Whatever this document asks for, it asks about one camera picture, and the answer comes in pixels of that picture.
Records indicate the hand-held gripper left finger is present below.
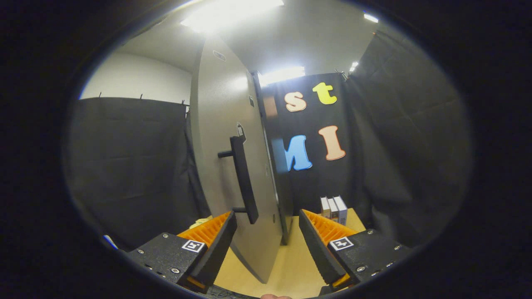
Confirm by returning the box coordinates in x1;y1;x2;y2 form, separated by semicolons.
126;211;238;294

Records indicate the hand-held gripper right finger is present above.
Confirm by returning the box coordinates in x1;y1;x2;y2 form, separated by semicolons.
298;209;413;292

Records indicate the black door handle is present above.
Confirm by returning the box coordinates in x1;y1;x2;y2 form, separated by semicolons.
217;135;259;225

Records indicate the grey cabinet door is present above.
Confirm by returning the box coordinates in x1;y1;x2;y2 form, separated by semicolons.
189;37;288;284

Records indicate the yellow plush toy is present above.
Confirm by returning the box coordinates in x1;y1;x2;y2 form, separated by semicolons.
190;216;213;230

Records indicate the white and blue book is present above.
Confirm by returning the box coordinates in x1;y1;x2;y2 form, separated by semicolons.
333;195;348;225

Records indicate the dark grey cabinet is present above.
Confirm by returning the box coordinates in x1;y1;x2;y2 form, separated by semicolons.
251;71;293;246

